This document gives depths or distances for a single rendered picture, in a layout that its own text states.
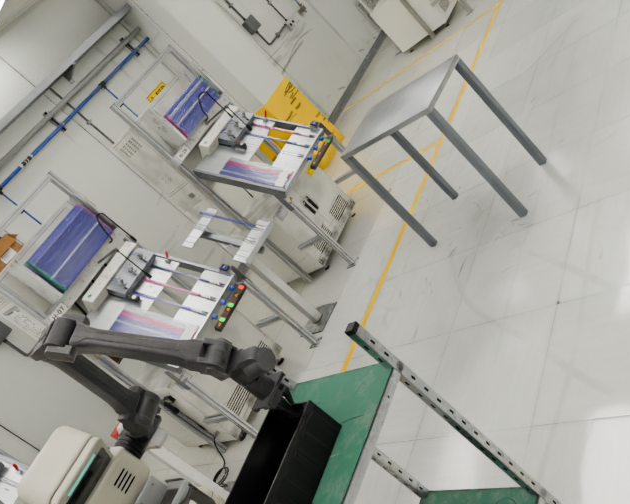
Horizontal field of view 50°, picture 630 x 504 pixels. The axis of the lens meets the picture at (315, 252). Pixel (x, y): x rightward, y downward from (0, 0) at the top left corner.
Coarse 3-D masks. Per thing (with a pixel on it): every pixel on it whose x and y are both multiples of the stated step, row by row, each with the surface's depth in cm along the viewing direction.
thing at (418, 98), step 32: (448, 64) 345; (416, 96) 349; (480, 96) 357; (384, 128) 353; (448, 128) 330; (512, 128) 363; (352, 160) 379; (416, 160) 414; (480, 160) 338; (544, 160) 372; (384, 192) 387; (448, 192) 423; (416, 224) 397
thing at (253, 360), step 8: (232, 352) 160; (240, 352) 156; (248, 352) 154; (256, 352) 153; (264, 352) 155; (272, 352) 156; (232, 360) 158; (240, 360) 154; (248, 360) 153; (256, 360) 152; (264, 360) 154; (272, 360) 155; (208, 368) 154; (216, 368) 154; (232, 368) 155; (248, 368) 155; (256, 368) 153; (264, 368) 153; (272, 368) 154; (216, 376) 156; (224, 376) 156; (248, 376) 156; (256, 376) 156
